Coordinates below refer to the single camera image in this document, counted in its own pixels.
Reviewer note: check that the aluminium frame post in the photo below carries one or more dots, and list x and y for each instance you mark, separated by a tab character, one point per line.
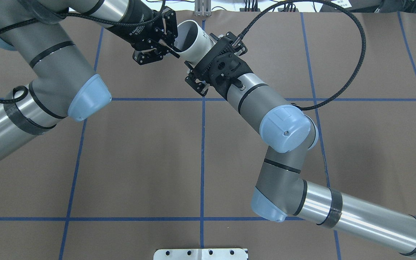
202	8

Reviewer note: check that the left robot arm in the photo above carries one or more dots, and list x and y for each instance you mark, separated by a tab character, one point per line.
64	82

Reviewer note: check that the black box with label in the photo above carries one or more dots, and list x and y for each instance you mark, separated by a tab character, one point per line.
358	6

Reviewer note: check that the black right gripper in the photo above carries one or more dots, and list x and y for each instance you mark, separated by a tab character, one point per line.
243	67

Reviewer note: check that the brown table mat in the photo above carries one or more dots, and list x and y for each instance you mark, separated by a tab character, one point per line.
126	182

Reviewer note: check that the white mounting plate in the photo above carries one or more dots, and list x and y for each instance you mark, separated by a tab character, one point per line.
202	254

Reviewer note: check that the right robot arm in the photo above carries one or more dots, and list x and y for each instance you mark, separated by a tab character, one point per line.
366	147

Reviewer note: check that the white ribbed mug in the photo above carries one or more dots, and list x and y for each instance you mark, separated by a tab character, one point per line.
190	43

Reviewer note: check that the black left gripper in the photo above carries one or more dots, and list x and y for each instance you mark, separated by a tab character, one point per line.
138	22

